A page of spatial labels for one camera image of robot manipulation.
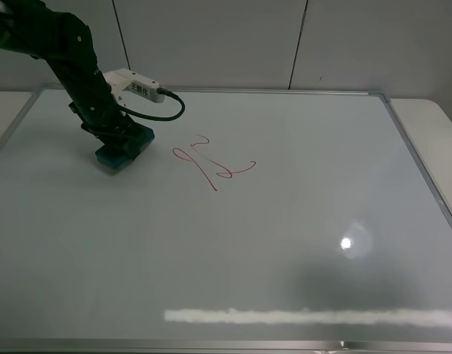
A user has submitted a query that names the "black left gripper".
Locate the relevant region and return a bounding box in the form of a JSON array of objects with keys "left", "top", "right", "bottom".
[{"left": 68, "top": 87, "right": 147, "bottom": 159}]

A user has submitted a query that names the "blue whiteboard eraser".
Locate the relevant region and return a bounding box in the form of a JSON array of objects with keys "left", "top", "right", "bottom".
[{"left": 95, "top": 127, "right": 155, "bottom": 170}]

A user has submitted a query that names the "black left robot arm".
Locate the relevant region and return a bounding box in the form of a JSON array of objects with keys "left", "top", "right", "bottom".
[{"left": 0, "top": 1, "right": 147, "bottom": 160}]

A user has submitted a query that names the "white framed whiteboard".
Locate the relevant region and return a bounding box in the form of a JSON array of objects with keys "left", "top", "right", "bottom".
[{"left": 0, "top": 89, "right": 452, "bottom": 353}]

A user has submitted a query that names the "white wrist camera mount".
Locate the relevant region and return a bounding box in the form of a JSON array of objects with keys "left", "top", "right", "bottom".
[{"left": 103, "top": 69, "right": 165, "bottom": 107}]

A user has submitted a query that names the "black camera cable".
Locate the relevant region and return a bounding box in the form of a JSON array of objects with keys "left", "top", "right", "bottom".
[{"left": 119, "top": 87, "right": 186, "bottom": 122}]

